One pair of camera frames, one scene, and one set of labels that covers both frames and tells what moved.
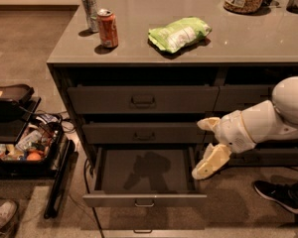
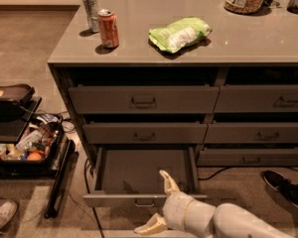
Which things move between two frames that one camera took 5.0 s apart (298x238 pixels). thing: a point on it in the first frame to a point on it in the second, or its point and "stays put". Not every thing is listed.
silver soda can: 89,2 stays put
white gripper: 232,132 to 175,210
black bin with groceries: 35,155 stays put
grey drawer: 146,177 stays put
